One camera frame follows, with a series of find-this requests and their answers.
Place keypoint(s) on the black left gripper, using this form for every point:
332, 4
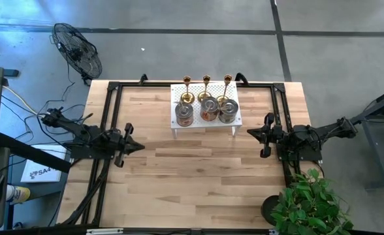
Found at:
123, 147

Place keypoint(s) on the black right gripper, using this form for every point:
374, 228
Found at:
273, 135

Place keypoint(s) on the candle tin jasmine flower label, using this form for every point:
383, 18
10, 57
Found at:
228, 109

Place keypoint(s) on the candle tin orange heart label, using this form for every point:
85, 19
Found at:
209, 106

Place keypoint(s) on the brass candlestick holder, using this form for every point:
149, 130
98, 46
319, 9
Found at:
187, 97
227, 78
206, 79

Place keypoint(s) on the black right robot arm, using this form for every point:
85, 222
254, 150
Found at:
322, 130

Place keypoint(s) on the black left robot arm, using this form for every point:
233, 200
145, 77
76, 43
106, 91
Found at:
81, 130

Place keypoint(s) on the white perforated metal shelf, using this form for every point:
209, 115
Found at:
198, 124

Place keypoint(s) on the black plant pot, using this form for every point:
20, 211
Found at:
267, 209

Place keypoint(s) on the green leafy plant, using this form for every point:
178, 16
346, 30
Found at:
306, 209

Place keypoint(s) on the white printed paper sheet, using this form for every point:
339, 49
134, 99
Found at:
41, 171

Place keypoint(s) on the black diagonal beam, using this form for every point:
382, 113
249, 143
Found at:
32, 151

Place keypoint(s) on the black floor fan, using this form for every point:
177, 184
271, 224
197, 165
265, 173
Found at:
77, 52

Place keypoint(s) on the dark metal cart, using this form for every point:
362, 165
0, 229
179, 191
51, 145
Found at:
375, 137

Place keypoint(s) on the yellow and white spray can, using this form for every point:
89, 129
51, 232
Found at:
19, 193

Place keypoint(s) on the black aluminium table frame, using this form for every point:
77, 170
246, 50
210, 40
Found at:
136, 84

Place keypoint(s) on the silver metal bracket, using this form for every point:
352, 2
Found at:
104, 231

